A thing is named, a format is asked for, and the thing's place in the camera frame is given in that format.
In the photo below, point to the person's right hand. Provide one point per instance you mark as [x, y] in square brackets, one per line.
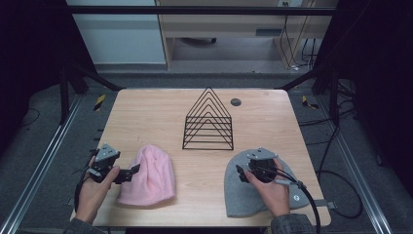
[274, 198]

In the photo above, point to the round dark table grommet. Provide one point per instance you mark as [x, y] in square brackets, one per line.
[236, 102]

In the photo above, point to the grey knit beanie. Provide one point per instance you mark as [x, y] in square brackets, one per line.
[238, 198]

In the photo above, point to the black horizontal frame bar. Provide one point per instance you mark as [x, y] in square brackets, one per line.
[195, 10]

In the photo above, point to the black frame leg with strut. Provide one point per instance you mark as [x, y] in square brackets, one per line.
[65, 97]
[334, 97]

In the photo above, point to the light wooden desk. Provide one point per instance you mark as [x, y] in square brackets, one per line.
[227, 24]

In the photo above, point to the small grey tab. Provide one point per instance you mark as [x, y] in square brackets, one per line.
[326, 204]

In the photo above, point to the white cabinet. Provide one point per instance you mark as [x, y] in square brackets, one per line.
[120, 39]

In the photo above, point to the black curtain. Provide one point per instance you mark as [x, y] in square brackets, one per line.
[32, 48]
[380, 65]

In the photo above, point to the aluminium floor rail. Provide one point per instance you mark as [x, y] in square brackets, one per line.
[39, 169]
[354, 162]

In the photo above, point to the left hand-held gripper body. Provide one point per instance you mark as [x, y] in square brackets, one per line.
[106, 152]

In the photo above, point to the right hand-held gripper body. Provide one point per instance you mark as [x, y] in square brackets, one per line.
[262, 156]

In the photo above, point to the person's left hand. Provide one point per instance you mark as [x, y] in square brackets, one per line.
[94, 191]

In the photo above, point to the pink fleece beanie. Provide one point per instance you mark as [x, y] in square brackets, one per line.
[149, 175]

